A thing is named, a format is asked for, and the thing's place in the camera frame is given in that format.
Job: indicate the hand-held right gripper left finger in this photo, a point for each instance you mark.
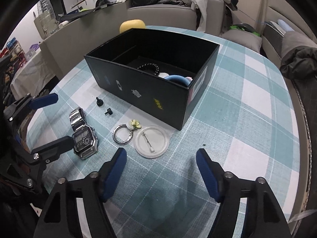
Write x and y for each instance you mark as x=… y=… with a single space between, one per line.
x=114 y=173

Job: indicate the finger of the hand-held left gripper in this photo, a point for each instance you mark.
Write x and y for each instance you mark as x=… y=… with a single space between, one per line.
x=44 y=101
x=57 y=145

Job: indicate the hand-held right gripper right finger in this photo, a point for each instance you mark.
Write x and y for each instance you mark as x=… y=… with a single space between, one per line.
x=208 y=176

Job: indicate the silver digital wristwatch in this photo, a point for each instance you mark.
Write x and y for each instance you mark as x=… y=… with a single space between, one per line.
x=84 y=141

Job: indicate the silver pin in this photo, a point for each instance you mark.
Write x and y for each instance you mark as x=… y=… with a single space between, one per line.
x=148 y=142

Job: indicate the pale green flower charm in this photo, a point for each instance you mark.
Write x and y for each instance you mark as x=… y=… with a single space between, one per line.
x=134 y=124

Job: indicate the clear round plastic lid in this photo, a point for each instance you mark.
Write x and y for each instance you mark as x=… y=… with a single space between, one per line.
x=159 y=138

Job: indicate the black cardboard box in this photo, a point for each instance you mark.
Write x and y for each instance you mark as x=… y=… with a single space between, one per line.
x=148 y=96

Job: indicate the small black screw knob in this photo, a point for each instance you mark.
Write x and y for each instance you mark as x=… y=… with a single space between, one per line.
x=99 y=103
x=109 y=111

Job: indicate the shoe rack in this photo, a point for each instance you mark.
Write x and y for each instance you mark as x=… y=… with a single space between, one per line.
x=14 y=52

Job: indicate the teal checked tablecloth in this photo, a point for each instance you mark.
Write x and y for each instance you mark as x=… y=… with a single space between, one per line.
x=235 y=119

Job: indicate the clear glass container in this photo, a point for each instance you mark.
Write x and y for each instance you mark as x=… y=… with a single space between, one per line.
x=47 y=24

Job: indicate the black mat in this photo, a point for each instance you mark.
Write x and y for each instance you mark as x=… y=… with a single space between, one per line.
x=74 y=16

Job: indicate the yellow apple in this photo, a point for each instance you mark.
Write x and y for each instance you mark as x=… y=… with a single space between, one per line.
x=132 y=25

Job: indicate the dark duvet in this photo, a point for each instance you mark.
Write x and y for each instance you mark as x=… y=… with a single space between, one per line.
x=299 y=59

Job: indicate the green and black garment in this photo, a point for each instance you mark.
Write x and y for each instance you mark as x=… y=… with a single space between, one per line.
x=234 y=26

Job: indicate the black patterned cushion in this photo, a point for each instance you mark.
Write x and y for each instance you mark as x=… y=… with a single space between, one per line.
x=164 y=0

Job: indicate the grey blanket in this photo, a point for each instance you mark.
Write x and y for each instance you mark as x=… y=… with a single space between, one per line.
x=294 y=39

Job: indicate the light blue pillow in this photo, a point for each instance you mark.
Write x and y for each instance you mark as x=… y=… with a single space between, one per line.
x=286 y=26

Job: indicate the pile of clothes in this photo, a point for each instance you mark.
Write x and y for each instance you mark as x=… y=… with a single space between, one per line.
x=203 y=2

